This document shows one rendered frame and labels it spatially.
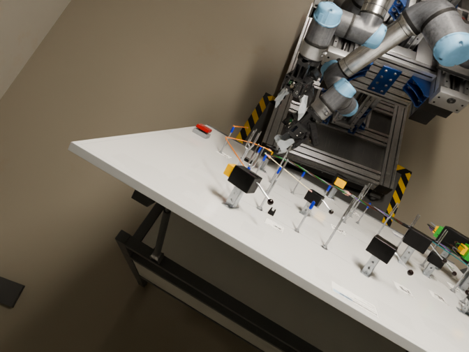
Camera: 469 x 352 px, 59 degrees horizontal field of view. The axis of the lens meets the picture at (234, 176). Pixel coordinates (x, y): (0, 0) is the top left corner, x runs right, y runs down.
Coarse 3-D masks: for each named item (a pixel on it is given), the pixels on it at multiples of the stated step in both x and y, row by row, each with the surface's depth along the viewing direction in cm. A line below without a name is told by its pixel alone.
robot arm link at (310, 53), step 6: (300, 48) 122; (306, 48) 120; (312, 48) 119; (318, 48) 119; (306, 54) 121; (312, 54) 120; (318, 54) 120; (324, 54) 121; (312, 60) 121; (318, 60) 121
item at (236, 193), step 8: (240, 168) 89; (232, 176) 90; (240, 176) 89; (248, 176) 88; (256, 176) 90; (240, 184) 89; (248, 184) 88; (256, 184) 90; (232, 192) 91; (240, 192) 90; (248, 192) 89; (264, 192) 88; (232, 200) 91; (272, 200) 88; (232, 208) 91
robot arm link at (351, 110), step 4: (352, 96) 152; (352, 100) 150; (356, 100) 156; (352, 104) 151; (356, 104) 154; (344, 108) 150; (348, 108) 151; (352, 108) 153; (356, 108) 155; (340, 112) 155; (344, 112) 154; (348, 112) 154; (352, 112) 155; (344, 116) 159; (348, 116) 158
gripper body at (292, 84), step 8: (296, 64) 122; (304, 64) 121; (312, 64) 122; (296, 72) 126; (304, 72) 124; (288, 80) 127; (296, 80) 124; (304, 80) 125; (312, 80) 127; (288, 88) 127; (296, 88) 125; (304, 88) 124; (296, 96) 127
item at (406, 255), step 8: (408, 232) 121; (416, 232) 120; (408, 240) 121; (416, 240) 120; (424, 240) 120; (432, 240) 119; (408, 248) 123; (416, 248) 120; (424, 248) 120; (408, 256) 123; (440, 256) 120
